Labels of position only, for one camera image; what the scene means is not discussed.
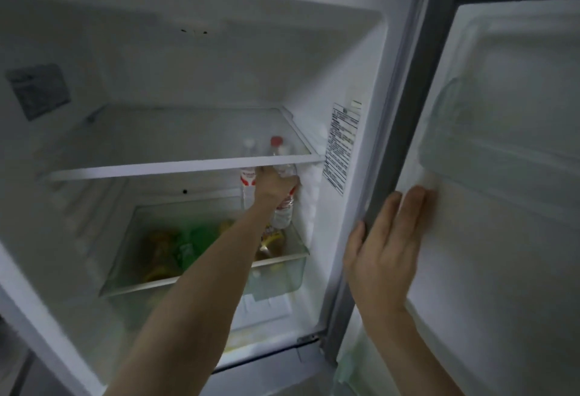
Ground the clear door shelf bin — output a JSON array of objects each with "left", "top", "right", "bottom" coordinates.
[{"left": 417, "top": 14, "right": 580, "bottom": 229}]

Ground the grey control panel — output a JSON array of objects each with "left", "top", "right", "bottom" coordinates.
[{"left": 5, "top": 63, "right": 73, "bottom": 121}]

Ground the glass refrigerator shelf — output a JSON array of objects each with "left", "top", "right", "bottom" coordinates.
[{"left": 38, "top": 104, "right": 326, "bottom": 183}]

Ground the red-capped clear plastic bottle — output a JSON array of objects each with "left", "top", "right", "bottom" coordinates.
[{"left": 270, "top": 136, "right": 301, "bottom": 230}]

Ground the person's right forearm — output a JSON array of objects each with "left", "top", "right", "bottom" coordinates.
[{"left": 362, "top": 303, "right": 465, "bottom": 396}]

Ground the white refrigerator body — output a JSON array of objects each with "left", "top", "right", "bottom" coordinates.
[{"left": 0, "top": 0, "right": 424, "bottom": 396}]

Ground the person's right hand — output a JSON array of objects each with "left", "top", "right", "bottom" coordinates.
[{"left": 343, "top": 186, "right": 438, "bottom": 320}]

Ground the yellow and red food packet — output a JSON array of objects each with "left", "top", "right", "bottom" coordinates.
[{"left": 257, "top": 225, "right": 286, "bottom": 260}]

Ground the clear crisper drawer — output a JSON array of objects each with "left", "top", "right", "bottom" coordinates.
[{"left": 99, "top": 203, "right": 311, "bottom": 321}]

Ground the white printed label sticker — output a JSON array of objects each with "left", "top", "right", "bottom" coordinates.
[{"left": 322, "top": 101, "right": 362, "bottom": 196}]

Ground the person's left hand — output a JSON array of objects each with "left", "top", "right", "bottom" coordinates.
[{"left": 252, "top": 166, "right": 301, "bottom": 211}]

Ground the person's left forearm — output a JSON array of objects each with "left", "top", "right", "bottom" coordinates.
[{"left": 103, "top": 203, "right": 273, "bottom": 396}]

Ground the white-capped clear plastic bottle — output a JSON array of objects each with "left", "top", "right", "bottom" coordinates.
[{"left": 239, "top": 139, "right": 259, "bottom": 211}]

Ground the white refrigerator door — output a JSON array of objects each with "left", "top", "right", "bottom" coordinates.
[{"left": 333, "top": 0, "right": 580, "bottom": 396}]

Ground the green food packet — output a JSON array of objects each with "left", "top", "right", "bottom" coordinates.
[{"left": 177, "top": 225, "right": 220, "bottom": 272}]

